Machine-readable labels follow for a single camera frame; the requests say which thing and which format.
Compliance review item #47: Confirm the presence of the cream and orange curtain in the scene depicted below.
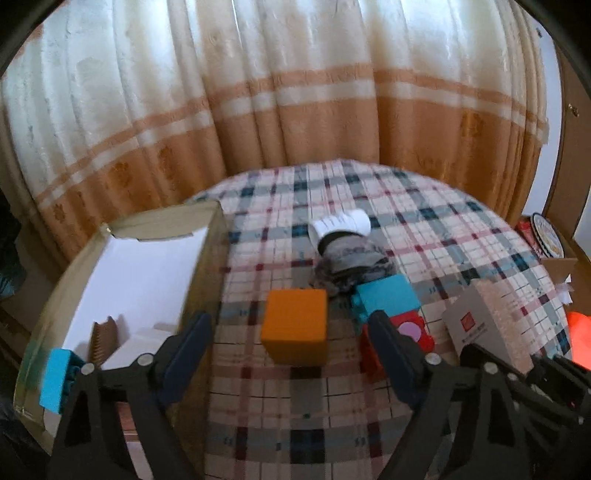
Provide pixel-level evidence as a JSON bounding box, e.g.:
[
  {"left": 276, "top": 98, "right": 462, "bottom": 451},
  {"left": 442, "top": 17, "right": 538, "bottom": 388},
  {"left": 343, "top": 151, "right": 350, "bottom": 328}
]
[{"left": 1, "top": 1, "right": 548, "bottom": 261}]

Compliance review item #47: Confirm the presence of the small teal toy brick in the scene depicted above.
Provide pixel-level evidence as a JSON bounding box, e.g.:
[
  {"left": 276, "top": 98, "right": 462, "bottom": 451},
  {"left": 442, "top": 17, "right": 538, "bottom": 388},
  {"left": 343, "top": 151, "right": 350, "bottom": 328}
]
[{"left": 349, "top": 274, "right": 421, "bottom": 335}]

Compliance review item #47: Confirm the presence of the cardboard box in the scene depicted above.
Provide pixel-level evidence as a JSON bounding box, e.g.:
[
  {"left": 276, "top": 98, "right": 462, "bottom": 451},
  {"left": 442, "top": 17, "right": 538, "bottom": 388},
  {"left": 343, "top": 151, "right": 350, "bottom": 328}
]
[{"left": 541, "top": 257, "right": 577, "bottom": 305}]

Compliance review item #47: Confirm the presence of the plaid tablecloth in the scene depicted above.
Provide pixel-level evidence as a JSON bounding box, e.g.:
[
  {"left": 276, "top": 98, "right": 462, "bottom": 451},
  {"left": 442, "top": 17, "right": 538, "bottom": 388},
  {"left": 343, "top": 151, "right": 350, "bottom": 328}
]
[{"left": 197, "top": 160, "right": 572, "bottom": 479}]

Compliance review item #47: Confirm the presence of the white paper tray liner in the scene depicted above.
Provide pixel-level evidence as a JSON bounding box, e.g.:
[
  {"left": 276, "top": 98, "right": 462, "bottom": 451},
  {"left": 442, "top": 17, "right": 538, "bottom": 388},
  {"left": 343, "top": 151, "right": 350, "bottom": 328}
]
[{"left": 55, "top": 227, "right": 208, "bottom": 360}]

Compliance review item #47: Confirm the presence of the gold metal tin tray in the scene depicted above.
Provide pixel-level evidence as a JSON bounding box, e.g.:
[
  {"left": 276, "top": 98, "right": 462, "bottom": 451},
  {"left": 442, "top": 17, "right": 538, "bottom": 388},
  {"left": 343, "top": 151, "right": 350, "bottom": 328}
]
[{"left": 13, "top": 200, "right": 228, "bottom": 452}]

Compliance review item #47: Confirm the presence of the tall beige patterned box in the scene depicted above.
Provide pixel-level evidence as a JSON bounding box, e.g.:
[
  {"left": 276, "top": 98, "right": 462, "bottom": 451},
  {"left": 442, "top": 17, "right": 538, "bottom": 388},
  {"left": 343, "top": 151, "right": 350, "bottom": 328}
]
[{"left": 442, "top": 279, "right": 533, "bottom": 374}]

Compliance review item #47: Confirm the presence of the red ice-cream toy brick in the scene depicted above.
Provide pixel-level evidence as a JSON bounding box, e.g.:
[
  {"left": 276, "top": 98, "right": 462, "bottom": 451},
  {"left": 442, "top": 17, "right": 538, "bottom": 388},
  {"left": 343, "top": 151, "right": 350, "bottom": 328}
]
[{"left": 358, "top": 310, "right": 435, "bottom": 384}]

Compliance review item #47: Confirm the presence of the orange cube block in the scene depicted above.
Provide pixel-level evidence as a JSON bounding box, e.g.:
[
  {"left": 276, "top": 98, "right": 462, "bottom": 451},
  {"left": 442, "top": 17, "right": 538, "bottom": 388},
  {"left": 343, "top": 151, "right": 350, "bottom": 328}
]
[{"left": 260, "top": 289, "right": 329, "bottom": 367}]

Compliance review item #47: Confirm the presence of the brown wooden comb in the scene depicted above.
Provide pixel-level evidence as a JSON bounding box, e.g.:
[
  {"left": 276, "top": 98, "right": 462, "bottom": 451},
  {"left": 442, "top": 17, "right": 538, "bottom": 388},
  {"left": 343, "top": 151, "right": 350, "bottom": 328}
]
[{"left": 88, "top": 317, "right": 119, "bottom": 367}]

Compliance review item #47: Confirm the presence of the white pill bottle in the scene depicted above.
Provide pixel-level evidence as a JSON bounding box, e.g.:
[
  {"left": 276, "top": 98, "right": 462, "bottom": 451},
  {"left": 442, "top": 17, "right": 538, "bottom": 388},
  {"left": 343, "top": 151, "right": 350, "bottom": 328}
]
[{"left": 308, "top": 209, "right": 372, "bottom": 248}]

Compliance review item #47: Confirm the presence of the grey patterned cloth pouch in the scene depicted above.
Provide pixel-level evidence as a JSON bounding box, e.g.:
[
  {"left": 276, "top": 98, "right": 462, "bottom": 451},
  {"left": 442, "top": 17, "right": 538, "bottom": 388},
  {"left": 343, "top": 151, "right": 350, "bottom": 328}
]
[{"left": 311, "top": 231, "right": 397, "bottom": 297}]

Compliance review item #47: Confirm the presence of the large teal toy brick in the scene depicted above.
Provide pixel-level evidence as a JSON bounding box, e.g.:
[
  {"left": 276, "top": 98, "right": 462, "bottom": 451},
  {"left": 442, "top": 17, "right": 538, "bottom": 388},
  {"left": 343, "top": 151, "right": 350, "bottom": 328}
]
[{"left": 39, "top": 349, "right": 85, "bottom": 414}]

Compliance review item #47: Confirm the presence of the brown wooden door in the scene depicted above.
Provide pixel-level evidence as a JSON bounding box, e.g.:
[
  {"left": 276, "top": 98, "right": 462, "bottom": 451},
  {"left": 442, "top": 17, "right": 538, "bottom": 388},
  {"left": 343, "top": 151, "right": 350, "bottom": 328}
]
[{"left": 544, "top": 48, "right": 590, "bottom": 258}]

